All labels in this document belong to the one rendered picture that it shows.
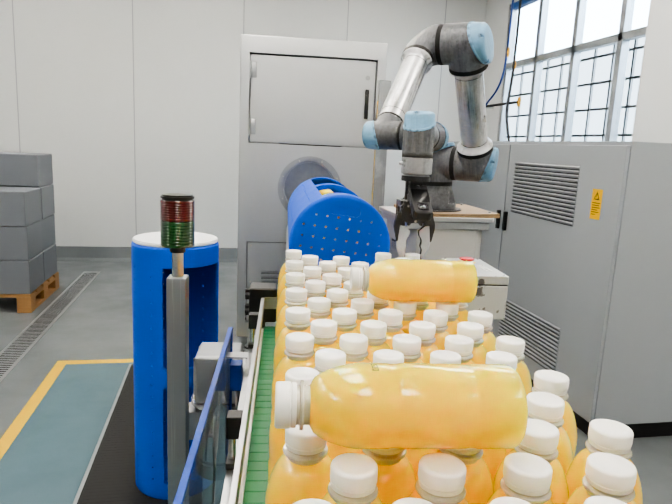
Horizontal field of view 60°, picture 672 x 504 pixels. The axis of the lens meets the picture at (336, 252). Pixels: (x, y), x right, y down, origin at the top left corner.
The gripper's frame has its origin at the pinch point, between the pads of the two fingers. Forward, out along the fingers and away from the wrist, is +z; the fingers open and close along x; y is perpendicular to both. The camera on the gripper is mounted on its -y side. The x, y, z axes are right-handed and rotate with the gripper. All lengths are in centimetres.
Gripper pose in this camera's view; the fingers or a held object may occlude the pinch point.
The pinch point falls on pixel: (412, 257)
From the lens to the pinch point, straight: 144.4
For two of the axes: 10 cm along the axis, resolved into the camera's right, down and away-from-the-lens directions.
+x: -10.0, -0.3, -0.9
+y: -0.8, -1.9, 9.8
